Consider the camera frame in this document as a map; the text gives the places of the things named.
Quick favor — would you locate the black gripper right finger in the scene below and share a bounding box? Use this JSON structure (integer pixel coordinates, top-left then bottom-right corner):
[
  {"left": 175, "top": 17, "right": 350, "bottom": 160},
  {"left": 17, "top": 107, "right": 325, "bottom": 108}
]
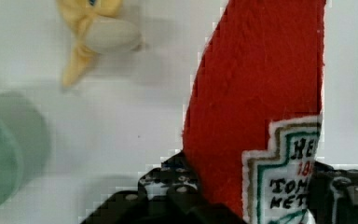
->
[{"left": 309, "top": 161, "right": 358, "bottom": 224}]

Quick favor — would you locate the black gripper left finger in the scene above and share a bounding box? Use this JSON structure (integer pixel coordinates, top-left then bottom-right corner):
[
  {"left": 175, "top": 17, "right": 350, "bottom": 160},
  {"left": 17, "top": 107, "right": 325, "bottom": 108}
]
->
[{"left": 138, "top": 151, "right": 201, "bottom": 200}]

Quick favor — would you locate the red felt ketchup bottle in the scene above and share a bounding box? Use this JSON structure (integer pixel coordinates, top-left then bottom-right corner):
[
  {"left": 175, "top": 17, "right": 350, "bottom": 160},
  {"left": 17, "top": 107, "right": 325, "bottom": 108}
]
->
[{"left": 183, "top": 0, "right": 326, "bottom": 224}]

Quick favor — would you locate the mint green cup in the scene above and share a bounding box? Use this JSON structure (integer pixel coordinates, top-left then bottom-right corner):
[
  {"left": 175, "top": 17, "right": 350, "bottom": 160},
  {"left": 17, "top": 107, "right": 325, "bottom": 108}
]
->
[{"left": 0, "top": 91, "right": 50, "bottom": 205}]

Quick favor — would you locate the yellow felt banana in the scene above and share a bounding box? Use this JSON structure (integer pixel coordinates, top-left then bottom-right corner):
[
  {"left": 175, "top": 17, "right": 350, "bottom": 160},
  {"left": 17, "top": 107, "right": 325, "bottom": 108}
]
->
[{"left": 55, "top": 0, "right": 144, "bottom": 90}]

